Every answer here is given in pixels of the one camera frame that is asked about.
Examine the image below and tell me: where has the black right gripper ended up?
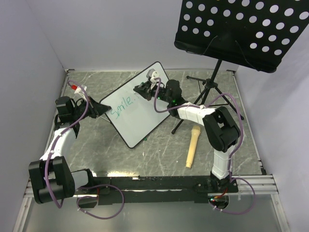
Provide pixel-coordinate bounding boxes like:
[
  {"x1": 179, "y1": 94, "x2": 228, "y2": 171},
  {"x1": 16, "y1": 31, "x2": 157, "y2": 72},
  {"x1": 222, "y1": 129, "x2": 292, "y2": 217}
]
[{"x1": 133, "y1": 81, "x2": 172, "y2": 104}]

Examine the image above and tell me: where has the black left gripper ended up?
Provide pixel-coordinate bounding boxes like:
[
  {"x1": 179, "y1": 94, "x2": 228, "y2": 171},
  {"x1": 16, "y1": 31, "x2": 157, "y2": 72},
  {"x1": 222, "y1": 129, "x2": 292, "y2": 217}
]
[{"x1": 72, "y1": 96, "x2": 111, "y2": 121}]

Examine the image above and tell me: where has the white whiteboard with black frame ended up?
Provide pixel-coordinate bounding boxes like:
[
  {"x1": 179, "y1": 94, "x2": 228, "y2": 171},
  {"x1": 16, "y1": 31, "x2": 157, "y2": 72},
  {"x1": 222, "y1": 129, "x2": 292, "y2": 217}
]
[{"x1": 100, "y1": 61, "x2": 169, "y2": 148}]

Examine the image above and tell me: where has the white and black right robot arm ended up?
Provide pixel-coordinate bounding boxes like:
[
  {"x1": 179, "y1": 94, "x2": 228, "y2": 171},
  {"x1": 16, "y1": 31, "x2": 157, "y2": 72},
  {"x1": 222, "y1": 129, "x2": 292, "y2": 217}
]
[{"x1": 133, "y1": 78, "x2": 243, "y2": 192}]

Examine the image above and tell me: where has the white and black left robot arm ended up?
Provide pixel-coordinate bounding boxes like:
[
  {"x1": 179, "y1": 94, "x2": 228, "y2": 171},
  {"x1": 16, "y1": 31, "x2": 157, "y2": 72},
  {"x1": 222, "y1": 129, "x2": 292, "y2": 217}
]
[{"x1": 28, "y1": 96, "x2": 111, "y2": 204}]

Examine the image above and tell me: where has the beige microphone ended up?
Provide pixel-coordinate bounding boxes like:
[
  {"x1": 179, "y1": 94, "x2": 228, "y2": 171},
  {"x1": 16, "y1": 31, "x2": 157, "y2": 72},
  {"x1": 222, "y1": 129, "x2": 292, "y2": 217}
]
[{"x1": 185, "y1": 126, "x2": 201, "y2": 168}]

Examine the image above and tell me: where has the black perforated music stand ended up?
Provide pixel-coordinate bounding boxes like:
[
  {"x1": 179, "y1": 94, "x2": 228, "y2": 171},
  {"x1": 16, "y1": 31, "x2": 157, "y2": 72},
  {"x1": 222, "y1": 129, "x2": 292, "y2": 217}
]
[{"x1": 170, "y1": 0, "x2": 309, "y2": 134}]

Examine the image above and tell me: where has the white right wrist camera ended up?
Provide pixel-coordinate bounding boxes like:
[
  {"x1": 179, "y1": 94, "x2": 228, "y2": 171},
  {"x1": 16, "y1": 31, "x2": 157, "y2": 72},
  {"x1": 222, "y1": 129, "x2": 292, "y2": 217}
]
[{"x1": 146, "y1": 69, "x2": 160, "y2": 83}]

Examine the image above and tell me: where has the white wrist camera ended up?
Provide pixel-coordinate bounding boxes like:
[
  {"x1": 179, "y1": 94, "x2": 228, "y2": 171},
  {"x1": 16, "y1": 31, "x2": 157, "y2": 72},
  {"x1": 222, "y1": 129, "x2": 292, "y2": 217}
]
[
  {"x1": 71, "y1": 85, "x2": 85, "y2": 99},
  {"x1": 146, "y1": 69, "x2": 160, "y2": 83}
]

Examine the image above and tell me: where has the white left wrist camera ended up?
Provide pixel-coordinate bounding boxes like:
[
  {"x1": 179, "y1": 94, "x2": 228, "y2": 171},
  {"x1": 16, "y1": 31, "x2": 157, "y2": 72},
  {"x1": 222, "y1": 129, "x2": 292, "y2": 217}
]
[{"x1": 71, "y1": 85, "x2": 85, "y2": 99}]

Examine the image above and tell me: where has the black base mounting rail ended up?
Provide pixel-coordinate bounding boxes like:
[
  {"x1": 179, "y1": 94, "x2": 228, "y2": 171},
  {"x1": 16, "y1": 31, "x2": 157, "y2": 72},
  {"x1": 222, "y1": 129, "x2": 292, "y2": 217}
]
[{"x1": 74, "y1": 175, "x2": 239, "y2": 205}]

